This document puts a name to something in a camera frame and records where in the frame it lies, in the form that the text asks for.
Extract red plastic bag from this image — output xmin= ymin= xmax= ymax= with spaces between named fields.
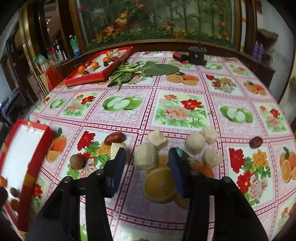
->
xmin=45 ymin=67 xmax=64 ymax=91

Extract far red tray box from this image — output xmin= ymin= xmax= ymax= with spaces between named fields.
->
xmin=64 ymin=46 xmax=133 ymax=87

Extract glass plant display cabinet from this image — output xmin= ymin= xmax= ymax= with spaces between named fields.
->
xmin=69 ymin=0 xmax=242 ymax=50

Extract white cake cube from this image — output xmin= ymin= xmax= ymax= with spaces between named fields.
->
xmin=110 ymin=143 xmax=126 ymax=160

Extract near red tray box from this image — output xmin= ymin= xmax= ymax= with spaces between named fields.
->
xmin=1 ymin=120 xmax=54 ymax=232

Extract brown round kiwi fruit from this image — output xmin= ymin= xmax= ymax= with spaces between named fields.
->
xmin=70 ymin=154 xmax=84 ymax=170

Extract steel thermos flask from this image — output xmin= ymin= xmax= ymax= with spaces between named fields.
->
xmin=54 ymin=40 xmax=67 ymax=61

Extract red tray box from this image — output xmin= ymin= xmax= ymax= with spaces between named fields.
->
xmin=1 ymin=120 xmax=54 ymax=232
xmin=64 ymin=46 xmax=133 ymax=87

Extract green leafy vegetables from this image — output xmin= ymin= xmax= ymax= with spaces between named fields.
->
xmin=107 ymin=61 xmax=180 ymax=91

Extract red black small box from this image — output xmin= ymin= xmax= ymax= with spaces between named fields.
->
xmin=173 ymin=51 xmax=189 ymax=62

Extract floral fruit print tablecloth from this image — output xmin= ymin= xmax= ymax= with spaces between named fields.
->
xmin=30 ymin=51 xmax=295 ymax=240

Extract dark red jujube date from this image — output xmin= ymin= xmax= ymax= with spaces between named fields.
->
xmin=249 ymin=136 xmax=263 ymax=149
xmin=104 ymin=132 xmax=126 ymax=146

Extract green plastic bottle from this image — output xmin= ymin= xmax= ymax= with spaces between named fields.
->
xmin=69 ymin=35 xmax=81 ymax=57

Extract black cylindrical device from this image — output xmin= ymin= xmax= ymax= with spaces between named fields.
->
xmin=187 ymin=41 xmax=207 ymax=65

